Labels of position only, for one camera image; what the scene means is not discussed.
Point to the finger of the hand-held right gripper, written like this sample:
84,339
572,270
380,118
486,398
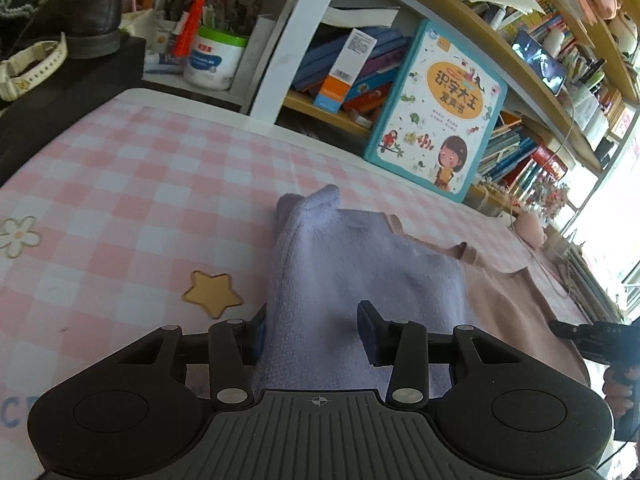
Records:
562,329

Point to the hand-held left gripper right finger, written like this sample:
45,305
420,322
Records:
370,336

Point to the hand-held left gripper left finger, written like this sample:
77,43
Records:
259,336

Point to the dusty pink knit garment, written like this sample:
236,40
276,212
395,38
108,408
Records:
510,310

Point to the lavender fleece garment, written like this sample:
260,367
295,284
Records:
350,260

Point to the person's right hand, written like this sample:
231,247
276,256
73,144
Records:
617,390

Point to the stack of lying books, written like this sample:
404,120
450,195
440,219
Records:
595,285

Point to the bunch of small colourful flowers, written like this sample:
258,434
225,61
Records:
550,197

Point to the row of thin upright books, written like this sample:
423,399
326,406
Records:
510,152

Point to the pink checked blanket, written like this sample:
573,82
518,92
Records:
125,185

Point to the teal children's picture book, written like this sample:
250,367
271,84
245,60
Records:
440,110

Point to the white and orange carton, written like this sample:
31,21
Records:
345,70

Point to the dark picture tablet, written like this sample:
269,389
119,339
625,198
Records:
540,62

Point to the white jar with green rim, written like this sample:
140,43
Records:
210,65

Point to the stack of blue books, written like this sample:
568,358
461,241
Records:
387,55

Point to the white and wooden bookshelf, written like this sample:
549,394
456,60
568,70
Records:
287,40

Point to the white plush toy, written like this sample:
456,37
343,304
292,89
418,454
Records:
625,32

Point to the black box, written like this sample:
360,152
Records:
75,90

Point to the bunch of pens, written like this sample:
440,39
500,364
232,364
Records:
232,12

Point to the dark brown leather shoe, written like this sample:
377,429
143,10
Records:
75,15

